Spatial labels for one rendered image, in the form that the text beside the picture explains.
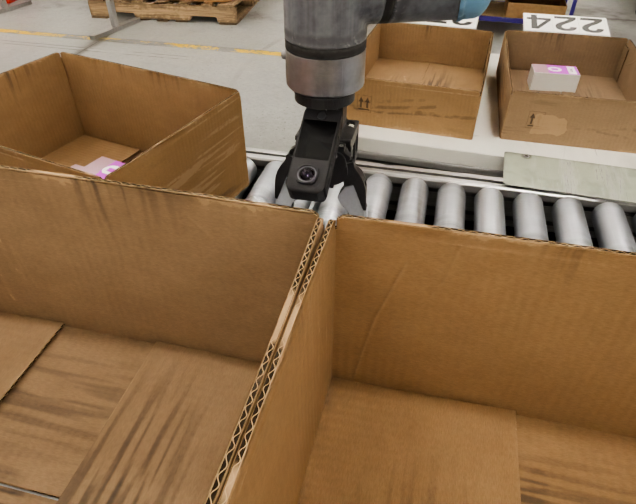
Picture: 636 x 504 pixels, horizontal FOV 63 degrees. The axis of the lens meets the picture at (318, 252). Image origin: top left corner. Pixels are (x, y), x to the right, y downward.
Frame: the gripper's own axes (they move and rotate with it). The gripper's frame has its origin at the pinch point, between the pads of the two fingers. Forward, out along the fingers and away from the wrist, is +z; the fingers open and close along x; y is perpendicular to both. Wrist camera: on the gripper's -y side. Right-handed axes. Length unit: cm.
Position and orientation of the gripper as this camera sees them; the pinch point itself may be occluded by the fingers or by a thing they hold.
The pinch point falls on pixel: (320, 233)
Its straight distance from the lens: 71.9
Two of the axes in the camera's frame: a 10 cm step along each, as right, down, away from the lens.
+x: -9.7, -1.5, 1.8
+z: 0.0, 7.7, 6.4
